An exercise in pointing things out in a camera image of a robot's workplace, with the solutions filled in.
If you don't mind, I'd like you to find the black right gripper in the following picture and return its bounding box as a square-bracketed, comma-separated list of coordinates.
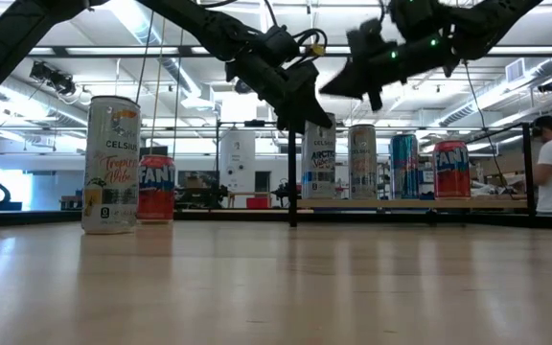
[318, 18, 460, 113]

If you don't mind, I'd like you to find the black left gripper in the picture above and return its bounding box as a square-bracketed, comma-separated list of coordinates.
[224, 49, 334, 135]

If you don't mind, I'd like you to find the white Celsius Tropical Vibe can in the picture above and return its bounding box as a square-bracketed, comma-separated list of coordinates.
[347, 123, 379, 201]
[80, 95, 143, 236]

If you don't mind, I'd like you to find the blue silver Red Bull can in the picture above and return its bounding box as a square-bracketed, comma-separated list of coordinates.
[389, 132, 421, 201]

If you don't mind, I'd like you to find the red Fanta can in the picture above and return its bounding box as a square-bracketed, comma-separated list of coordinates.
[431, 139, 472, 200]
[136, 153, 177, 223]

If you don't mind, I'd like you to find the wooden shelf board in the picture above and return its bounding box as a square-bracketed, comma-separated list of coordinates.
[296, 197, 529, 211]

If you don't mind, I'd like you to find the white Celsius Arctic Vibe can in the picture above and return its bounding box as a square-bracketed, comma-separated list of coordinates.
[300, 112, 338, 201]

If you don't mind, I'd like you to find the red box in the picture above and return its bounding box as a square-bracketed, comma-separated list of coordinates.
[244, 195, 271, 211]

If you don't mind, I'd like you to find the white air vent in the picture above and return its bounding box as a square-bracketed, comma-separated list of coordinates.
[504, 57, 527, 84]

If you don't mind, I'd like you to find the black computer monitor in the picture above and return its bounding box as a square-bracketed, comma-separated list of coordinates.
[138, 145, 170, 157]

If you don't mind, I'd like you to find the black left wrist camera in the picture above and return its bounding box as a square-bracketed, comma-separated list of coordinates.
[255, 24, 303, 66]

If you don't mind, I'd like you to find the black shelf frame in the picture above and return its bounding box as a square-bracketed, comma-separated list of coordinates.
[215, 120, 534, 230]

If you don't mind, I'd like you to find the silver ventilation duct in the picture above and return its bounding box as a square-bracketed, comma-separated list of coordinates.
[438, 56, 552, 128]
[107, 0, 203, 100]

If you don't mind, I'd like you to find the black table frame rail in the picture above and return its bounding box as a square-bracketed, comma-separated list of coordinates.
[0, 208, 552, 233]

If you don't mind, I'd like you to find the yellow hanging cable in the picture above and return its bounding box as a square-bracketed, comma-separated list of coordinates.
[148, 15, 169, 156]

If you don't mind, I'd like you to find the black hanging cable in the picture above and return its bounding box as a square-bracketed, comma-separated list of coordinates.
[134, 11, 155, 105]

